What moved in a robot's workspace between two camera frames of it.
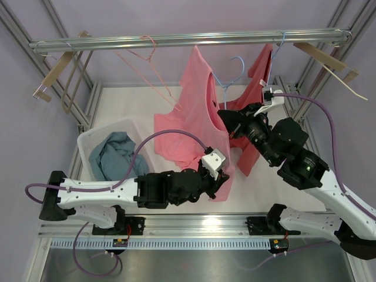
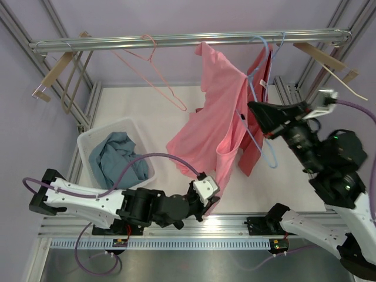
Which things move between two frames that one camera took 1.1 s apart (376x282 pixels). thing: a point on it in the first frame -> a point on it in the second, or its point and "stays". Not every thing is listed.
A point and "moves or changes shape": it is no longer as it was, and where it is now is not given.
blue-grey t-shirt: (110, 156) stays
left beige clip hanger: (44, 93) stays
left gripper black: (215, 185) -> (202, 209)
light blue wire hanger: (233, 81) -> (254, 93)
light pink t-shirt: (192, 123) moves or changes shape
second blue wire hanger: (274, 56) stays
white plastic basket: (87, 142) stays
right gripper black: (234, 119) -> (269, 116)
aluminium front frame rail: (195, 226) stays
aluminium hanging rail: (324, 37) stays
